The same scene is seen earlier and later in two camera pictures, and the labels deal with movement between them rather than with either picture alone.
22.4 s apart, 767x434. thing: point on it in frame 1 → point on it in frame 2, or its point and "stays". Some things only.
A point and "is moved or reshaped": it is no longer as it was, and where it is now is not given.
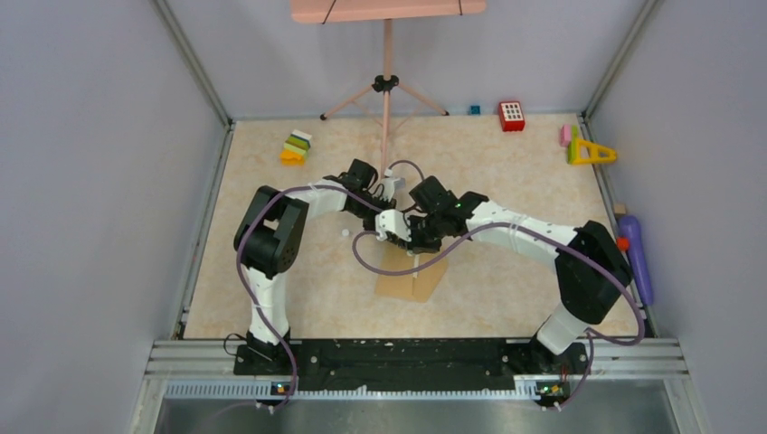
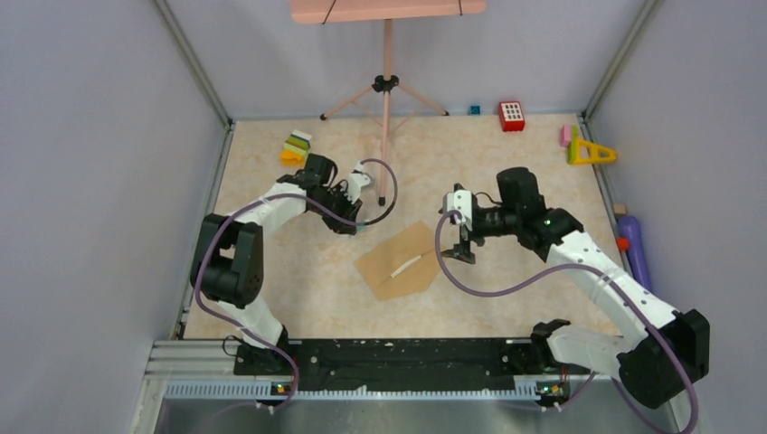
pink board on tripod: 337,11 stays
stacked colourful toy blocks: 296,148 stays
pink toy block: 565,135 stays
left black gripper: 386,204 → 350,210
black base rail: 397,365 stays
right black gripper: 414,244 → 462,250
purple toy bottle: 629,226 stays
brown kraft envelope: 396,259 is moved or reshaped
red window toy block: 512,117 stays
